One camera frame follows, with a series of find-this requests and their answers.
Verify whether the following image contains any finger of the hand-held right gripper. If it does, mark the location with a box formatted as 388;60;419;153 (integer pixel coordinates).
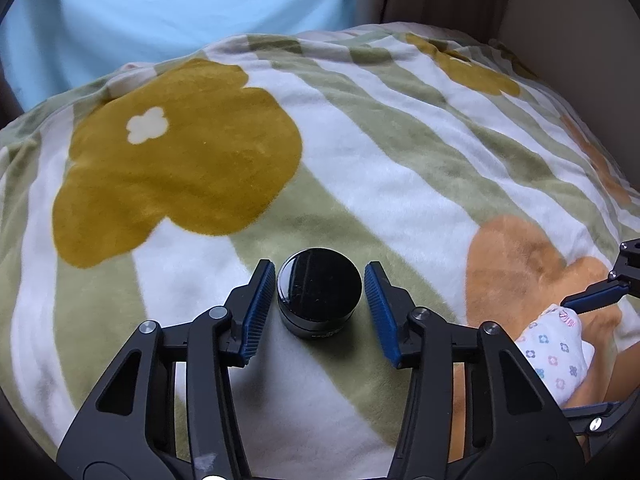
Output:
560;240;640;313
562;400;626;436

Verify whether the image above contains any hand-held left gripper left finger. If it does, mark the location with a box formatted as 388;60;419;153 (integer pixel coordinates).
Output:
56;259;277;480

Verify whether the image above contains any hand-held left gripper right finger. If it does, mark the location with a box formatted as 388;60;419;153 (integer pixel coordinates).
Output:
364;261;586;480

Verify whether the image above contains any black round jar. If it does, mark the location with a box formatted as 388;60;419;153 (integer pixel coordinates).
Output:
276;248;363;341

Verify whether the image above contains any white floral sock bundle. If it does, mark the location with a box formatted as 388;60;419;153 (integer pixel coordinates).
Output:
515;304;596;406

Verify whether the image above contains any striped floral fleece blanket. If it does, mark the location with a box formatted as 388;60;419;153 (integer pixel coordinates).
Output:
0;22;640;466

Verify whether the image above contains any light blue hanging sheet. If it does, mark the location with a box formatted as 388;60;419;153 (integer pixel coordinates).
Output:
0;0;358;111

